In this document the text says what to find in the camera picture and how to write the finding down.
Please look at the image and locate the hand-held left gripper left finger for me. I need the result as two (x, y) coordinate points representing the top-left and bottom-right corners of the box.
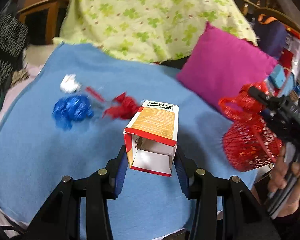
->
(27, 145), (128, 240)

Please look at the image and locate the blue wrapper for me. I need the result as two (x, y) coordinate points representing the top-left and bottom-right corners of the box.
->
(52, 94), (95, 130)

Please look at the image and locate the red and white printed box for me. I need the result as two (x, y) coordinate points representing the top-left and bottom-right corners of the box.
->
(280, 26), (300, 80)

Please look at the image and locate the white paper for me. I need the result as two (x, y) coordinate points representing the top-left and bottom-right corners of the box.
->
(60, 74), (82, 93)

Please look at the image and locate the magenta pillow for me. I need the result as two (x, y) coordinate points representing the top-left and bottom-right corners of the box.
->
(176, 21), (278, 113)

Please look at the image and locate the red mesh basket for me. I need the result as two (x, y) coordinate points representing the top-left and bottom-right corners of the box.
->
(219, 82), (283, 172)

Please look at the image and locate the brown patterned cloth scrap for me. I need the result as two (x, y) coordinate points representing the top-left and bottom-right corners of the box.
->
(11, 69), (30, 86)

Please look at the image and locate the red wrapper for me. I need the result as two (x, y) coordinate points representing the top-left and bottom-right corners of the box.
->
(102, 92), (142, 120)

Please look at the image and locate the dark blue bag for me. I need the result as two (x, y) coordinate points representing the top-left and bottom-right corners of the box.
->
(252, 15), (288, 61)

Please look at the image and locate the green clover print quilt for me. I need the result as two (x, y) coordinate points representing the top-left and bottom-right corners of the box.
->
(52, 0), (258, 64)

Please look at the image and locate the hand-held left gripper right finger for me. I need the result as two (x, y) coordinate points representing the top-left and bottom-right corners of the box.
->
(174, 145), (282, 240)

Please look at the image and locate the pale bed sheet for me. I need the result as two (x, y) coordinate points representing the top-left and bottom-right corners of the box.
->
(0, 44), (54, 145)

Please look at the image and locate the orange and white carton box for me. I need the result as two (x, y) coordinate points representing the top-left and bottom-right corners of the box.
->
(124, 100), (178, 178)

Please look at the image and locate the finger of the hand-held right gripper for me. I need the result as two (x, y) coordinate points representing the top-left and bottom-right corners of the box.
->
(247, 86), (278, 109)

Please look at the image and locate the black white dotted cloth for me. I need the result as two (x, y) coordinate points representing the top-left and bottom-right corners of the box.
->
(0, 12), (30, 98)

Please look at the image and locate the person's right hand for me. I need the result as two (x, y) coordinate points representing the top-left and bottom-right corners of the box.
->
(267, 142), (300, 218)

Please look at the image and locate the blue blanket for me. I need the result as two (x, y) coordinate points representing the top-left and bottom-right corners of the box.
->
(0, 42), (255, 235)

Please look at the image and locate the wooden chair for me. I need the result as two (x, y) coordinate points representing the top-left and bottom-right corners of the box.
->
(17, 0), (73, 46)

